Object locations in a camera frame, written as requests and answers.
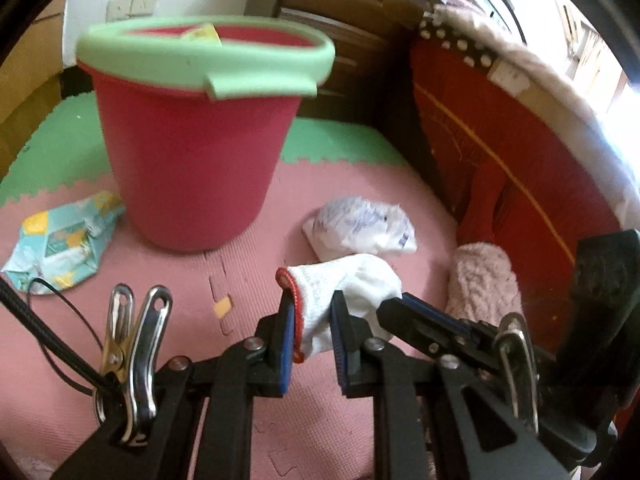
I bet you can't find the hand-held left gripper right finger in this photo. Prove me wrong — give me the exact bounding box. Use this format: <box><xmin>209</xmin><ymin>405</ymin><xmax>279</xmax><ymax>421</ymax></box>
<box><xmin>330</xmin><ymin>290</ymin><xmax>573</xmax><ymax>480</ymax></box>

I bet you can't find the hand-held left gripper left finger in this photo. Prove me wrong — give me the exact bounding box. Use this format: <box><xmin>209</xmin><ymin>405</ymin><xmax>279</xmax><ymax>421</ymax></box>
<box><xmin>50</xmin><ymin>290</ymin><xmax>296</xmax><ymax>480</ymax></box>

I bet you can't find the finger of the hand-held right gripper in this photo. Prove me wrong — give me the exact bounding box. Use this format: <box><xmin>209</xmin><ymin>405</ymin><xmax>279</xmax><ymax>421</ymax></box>
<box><xmin>376</xmin><ymin>299</ymin><xmax>494</xmax><ymax>374</ymax></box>
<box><xmin>399</xmin><ymin>294</ymin><xmax>501</xmax><ymax>356</ymax></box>

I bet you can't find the white knitted glove red cuff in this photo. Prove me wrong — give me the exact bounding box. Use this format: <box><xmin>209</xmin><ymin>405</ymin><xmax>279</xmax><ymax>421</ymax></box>
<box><xmin>276</xmin><ymin>254</ymin><xmax>403</xmax><ymax>363</ymax></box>

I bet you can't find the red bucket green rim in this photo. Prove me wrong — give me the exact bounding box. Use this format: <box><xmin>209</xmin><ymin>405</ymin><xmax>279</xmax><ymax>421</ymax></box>
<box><xmin>76</xmin><ymin>16</ymin><xmax>335</xmax><ymax>252</ymax></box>

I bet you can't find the teal wet wipes packet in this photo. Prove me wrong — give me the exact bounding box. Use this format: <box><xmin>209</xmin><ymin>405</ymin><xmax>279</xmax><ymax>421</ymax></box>
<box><xmin>2</xmin><ymin>191</ymin><xmax>126</xmax><ymax>292</ymax></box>

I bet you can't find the white green selfie stick box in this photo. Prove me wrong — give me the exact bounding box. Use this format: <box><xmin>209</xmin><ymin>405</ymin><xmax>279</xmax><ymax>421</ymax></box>
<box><xmin>179</xmin><ymin>23</ymin><xmax>222</xmax><ymax>43</ymax></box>

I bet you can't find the pink fluffy cloth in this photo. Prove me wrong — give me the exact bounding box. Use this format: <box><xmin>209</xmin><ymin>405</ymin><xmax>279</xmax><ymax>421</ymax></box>
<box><xmin>444</xmin><ymin>242</ymin><xmax>525</xmax><ymax>381</ymax></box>

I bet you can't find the metal spring clip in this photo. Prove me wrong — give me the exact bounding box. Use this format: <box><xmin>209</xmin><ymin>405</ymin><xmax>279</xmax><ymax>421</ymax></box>
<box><xmin>94</xmin><ymin>284</ymin><xmax>173</xmax><ymax>446</ymax></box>
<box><xmin>495</xmin><ymin>312</ymin><xmax>540</xmax><ymax>433</ymax></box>

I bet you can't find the crumpled white plastic bag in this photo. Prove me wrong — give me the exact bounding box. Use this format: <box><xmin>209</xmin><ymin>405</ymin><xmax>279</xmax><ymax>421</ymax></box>
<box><xmin>302</xmin><ymin>195</ymin><xmax>417</xmax><ymax>261</ymax></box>

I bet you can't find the green foam mat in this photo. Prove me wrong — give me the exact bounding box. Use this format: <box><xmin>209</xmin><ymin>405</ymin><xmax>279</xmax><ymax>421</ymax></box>
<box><xmin>0</xmin><ymin>91</ymin><xmax>411</xmax><ymax>206</ymax></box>

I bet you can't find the black white polka dot cloth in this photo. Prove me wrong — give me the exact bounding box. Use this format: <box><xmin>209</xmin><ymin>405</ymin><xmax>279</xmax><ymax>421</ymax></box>
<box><xmin>419</xmin><ymin>10</ymin><xmax>496</xmax><ymax>72</ymax></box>

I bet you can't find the dark wooden drawer cabinet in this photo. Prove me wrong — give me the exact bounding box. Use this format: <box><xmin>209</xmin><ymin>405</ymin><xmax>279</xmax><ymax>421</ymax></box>
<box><xmin>275</xmin><ymin>0</ymin><xmax>441</xmax><ymax>126</ymax></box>

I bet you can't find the wooden wardrobe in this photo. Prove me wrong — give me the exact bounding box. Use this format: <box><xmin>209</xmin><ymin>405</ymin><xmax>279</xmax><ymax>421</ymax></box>
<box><xmin>0</xmin><ymin>5</ymin><xmax>68</xmax><ymax>171</ymax></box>

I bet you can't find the black cable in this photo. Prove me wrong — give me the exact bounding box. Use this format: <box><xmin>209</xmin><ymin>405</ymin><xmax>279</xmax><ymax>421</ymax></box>
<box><xmin>0</xmin><ymin>277</ymin><xmax>110</xmax><ymax>397</ymax></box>

